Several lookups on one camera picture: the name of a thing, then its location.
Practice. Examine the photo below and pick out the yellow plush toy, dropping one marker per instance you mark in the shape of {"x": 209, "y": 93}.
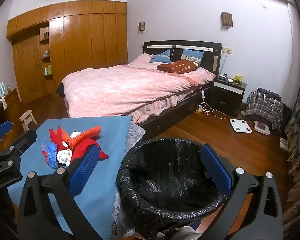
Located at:
{"x": 237, "y": 79}

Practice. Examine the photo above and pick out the blue pillow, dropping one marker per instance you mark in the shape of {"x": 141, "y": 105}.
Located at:
{"x": 162, "y": 57}
{"x": 191, "y": 55}

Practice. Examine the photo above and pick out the dark cloth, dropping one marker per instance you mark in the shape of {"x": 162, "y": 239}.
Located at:
{"x": 60, "y": 90}

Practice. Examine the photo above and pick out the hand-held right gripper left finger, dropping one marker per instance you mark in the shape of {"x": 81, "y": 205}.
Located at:
{"x": 84, "y": 171}

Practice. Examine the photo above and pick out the large white tissue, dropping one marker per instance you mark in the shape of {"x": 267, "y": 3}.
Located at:
{"x": 63, "y": 156}

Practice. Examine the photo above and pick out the plaid cloth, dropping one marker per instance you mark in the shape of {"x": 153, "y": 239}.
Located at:
{"x": 263, "y": 110}

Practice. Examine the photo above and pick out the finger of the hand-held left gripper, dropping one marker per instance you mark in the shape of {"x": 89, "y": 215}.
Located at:
{"x": 22, "y": 141}
{"x": 0, "y": 130}

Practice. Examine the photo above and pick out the white and red flat scale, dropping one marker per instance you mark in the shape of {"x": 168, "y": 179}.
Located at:
{"x": 262, "y": 128}

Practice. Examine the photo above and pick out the light blue kettle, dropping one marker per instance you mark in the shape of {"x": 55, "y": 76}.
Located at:
{"x": 0, "y": 90}

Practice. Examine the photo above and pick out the blue tablecloth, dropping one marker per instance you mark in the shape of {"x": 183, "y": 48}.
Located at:
{"x": 110, "y": 135}

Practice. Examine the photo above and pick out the white bathroom scale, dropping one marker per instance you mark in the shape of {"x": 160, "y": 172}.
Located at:
{"x": 240, "y": 125}

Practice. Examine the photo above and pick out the wooden door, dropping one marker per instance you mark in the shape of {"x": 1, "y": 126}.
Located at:
{"x": 28, "y": 67}

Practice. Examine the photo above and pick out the red cloth piece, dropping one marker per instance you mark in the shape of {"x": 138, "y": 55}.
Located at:
{"x": 83, "y": 148}

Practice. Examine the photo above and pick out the small wall lamp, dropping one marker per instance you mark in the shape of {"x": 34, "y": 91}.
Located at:
{"x": 141, "y": 26}

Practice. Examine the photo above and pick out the dark nightstand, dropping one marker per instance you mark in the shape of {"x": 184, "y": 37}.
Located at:
{"x": 225, "y": 95}

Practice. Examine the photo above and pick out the white cloth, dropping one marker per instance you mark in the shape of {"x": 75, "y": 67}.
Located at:
{"x": 0, "y": 102}

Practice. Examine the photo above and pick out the bin with black liner bag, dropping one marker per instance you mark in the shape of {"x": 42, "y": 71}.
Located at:
{"x": 165, "y": 170}

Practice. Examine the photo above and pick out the brown dotted pillow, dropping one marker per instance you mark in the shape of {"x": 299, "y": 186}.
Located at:
{"x": 180, "y": 66}

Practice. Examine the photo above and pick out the wall socket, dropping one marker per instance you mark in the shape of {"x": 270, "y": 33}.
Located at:
{"x": 226, "y": 50}

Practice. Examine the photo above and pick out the dark wooden bed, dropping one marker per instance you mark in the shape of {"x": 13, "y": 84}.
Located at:
{"x": 210, "y": 55}

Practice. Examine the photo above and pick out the small wooden stool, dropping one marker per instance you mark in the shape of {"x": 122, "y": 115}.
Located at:
{"x": 27, "y": 117}

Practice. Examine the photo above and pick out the wooden sideboard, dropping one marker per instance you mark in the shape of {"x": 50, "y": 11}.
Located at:
{"x": 11, "y": 105}

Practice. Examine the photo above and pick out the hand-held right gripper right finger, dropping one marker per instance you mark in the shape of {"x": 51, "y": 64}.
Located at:
{"x": 216, "y": 167}

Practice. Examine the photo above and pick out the green bottle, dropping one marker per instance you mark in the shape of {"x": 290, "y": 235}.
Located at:
{"x": 49, "y": 70}

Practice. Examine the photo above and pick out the blue plastic bag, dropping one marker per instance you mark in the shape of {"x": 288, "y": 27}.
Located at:
{"x": 51, "y": 155}

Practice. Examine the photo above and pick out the silver quilted cover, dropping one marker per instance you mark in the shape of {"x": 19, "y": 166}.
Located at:
{"x": 136, "y": 132}

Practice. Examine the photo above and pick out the pink blanket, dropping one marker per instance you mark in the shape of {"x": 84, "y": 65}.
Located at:
{"x": 120, "y": 87}

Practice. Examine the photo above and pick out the white floor outlet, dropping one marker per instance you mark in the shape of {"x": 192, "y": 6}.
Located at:
{"x": 284, "y": 143}

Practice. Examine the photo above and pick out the wooden wardrobe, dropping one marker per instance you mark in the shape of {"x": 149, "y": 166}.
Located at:
{"x": 90, "y": 42}

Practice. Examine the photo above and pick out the orange foam net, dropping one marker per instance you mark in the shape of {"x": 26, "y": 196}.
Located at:
{"x": 90, "y": 132}

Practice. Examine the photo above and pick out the small white tissue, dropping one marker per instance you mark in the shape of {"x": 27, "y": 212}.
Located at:
{"x": 76, "y": 134}

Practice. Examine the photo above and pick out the large wall lamp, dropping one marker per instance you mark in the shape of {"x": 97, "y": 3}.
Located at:
{"x": 226, "y": 19}

